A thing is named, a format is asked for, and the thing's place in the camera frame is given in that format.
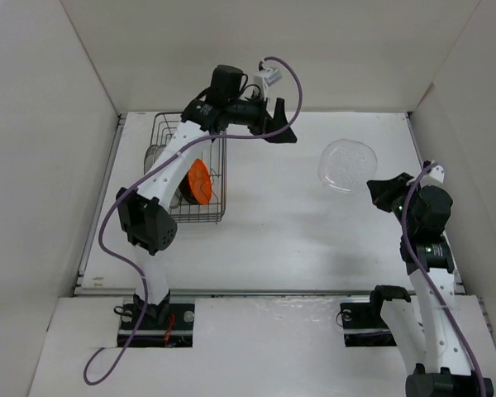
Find green rimmed white plate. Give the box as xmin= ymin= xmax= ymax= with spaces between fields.
xmin=143 ymin=144 xmax=165 ymax=175

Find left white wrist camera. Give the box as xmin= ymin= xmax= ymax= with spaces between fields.
xmin=253 ymin=66 xmax=282 ymax=99

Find clear plastic dish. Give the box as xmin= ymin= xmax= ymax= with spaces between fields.
xmin=317 ymin=139 xmax=378 ymax=195

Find white plate red characters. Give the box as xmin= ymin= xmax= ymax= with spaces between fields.
xmin=169 ymin=191 xmax=184 ymax=209

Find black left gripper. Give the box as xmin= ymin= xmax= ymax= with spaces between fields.
xmin=227 ymin=89 xmax=297 ymax=144

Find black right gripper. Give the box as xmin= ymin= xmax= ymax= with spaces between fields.
xmin=365 ymin=172 xmax=422 ymax=233

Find grey wire dish rack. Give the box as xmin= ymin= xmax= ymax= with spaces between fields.
xmin=143 ymin=112 xmax=227 ymax=223

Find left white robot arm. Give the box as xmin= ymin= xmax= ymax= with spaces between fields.
xmin=117 ymin=62 xmax=298 ymax=256

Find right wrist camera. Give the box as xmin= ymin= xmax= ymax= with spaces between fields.
xmin=421 ymin=162 xmax=445 ymax=186

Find black small plate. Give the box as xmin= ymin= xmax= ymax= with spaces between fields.
xmin=179 ymin=184 xmax=194 ymax=204

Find orange plate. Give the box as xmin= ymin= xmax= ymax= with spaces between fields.
xmin=188 ymin=159 xmax=212 ymax=205

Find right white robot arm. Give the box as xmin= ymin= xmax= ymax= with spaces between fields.
xmin=365 ymin=173 xmax=494 ymax=396

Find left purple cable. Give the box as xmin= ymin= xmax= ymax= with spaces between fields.
xmin=83 ymin=56 xmax=305 ymax=386

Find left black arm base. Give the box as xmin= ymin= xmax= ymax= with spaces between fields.
xmin=113 ymin=302 xmax=195 ymax=348

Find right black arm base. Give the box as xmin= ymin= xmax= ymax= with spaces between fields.
xmin=336 ymin=285 xmax=411 ymax=347

